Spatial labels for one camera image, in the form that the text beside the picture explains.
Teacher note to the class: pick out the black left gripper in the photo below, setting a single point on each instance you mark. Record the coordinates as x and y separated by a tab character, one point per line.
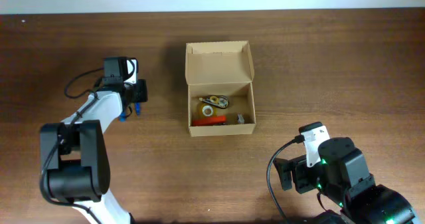
140	91

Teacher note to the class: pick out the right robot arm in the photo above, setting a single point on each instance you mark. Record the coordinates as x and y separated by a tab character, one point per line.
342	175

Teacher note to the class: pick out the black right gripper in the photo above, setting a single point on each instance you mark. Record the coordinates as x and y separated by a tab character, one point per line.
284	173

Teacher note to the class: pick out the blue ballpoint pen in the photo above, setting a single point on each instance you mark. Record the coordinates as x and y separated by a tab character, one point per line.
137	108

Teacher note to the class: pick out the yellow correction tape dispenser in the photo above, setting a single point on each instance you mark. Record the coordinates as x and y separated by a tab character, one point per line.
216	101

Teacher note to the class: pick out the yellow clear tape roll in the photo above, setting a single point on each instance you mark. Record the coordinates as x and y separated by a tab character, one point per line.
205	110

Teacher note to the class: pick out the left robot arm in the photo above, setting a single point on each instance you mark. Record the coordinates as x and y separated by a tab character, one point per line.
75	169

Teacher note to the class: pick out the small white eraser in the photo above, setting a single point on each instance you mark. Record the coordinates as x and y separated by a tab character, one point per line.
240	119

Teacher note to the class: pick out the blue white marker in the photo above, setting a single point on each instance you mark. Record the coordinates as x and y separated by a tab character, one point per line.
122	117

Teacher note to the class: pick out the orange highlighter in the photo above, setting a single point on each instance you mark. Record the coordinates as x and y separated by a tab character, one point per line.
210	121

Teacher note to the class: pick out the brown cardboard box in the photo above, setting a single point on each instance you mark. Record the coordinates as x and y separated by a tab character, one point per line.
221	69

